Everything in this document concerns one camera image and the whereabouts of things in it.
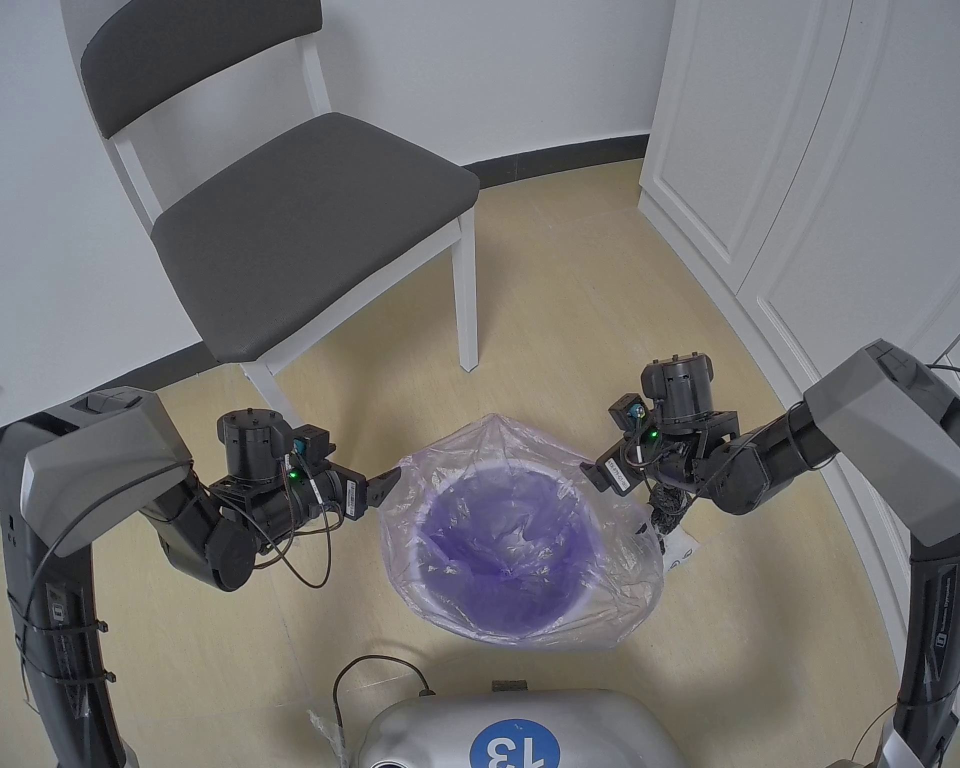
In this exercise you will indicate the white wardrobe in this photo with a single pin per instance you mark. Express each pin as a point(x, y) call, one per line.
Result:
point(787, 150)

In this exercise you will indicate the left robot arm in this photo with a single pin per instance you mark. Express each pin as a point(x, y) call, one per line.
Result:
point(97, 465)

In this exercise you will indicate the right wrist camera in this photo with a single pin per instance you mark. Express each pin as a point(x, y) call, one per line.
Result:
point(626, 411)

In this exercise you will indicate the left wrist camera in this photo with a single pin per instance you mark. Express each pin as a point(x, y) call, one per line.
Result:
point(311, 442)

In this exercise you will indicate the purple plastic bag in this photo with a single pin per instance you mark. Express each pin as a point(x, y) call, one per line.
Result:
point(630, 570)

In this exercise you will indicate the white trash bin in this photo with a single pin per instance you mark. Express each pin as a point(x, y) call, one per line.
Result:
point(595, 559)

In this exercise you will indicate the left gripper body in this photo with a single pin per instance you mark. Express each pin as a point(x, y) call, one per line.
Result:
point(349, 495)

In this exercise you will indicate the white chair with grey cushions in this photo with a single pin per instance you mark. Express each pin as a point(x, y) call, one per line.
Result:
point(300, 225)

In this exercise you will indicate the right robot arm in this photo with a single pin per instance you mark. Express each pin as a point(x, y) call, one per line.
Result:
point(877, 435)

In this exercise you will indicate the black plastic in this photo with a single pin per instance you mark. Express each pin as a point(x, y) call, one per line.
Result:
point(667, 510)

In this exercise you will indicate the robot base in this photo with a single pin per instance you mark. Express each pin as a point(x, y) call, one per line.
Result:
point(450, 727)

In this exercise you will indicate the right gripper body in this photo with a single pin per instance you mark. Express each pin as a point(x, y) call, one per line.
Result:
point(616, 469)

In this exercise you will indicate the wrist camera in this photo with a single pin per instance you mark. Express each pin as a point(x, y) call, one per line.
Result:
point(626, 411)
point(311, 442)

